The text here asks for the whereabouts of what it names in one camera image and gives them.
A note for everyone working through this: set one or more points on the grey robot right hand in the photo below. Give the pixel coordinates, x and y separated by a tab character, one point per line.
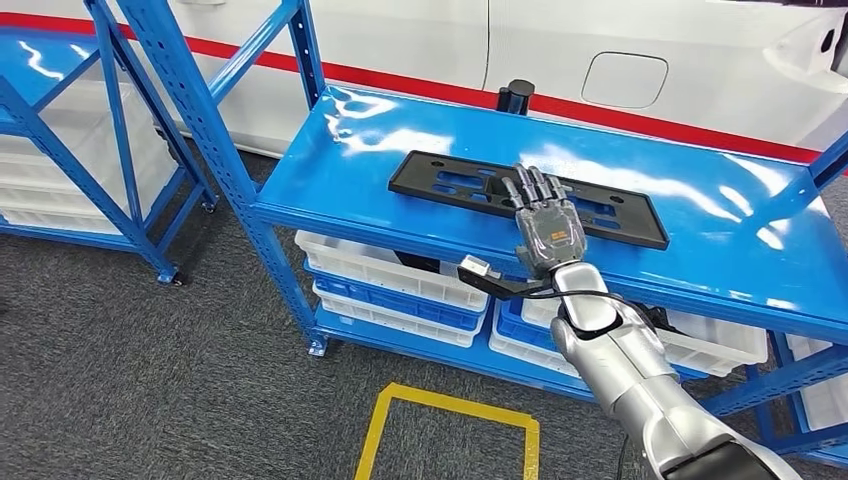
550	232

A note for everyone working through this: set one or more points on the long black plastic part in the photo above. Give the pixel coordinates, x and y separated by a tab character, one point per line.
430	182

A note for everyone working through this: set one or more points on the blue metal shelf rack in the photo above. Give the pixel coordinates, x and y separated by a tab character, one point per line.
696	218
20	66
815	438

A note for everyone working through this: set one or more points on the white plastic bin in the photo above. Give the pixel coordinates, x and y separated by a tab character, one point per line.
391	324
523	358
46	222
715	338
371	265
828	397
46	185
73	126

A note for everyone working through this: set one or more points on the white car body red stripe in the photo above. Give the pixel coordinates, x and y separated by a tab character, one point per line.
397	33

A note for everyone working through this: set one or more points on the yellow floor tape square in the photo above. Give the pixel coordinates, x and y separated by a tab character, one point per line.
371	437

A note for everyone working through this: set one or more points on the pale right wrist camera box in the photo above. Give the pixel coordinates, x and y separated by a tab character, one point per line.
477	267

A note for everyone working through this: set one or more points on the black cylindrical post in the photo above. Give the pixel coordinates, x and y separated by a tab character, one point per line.
515	99

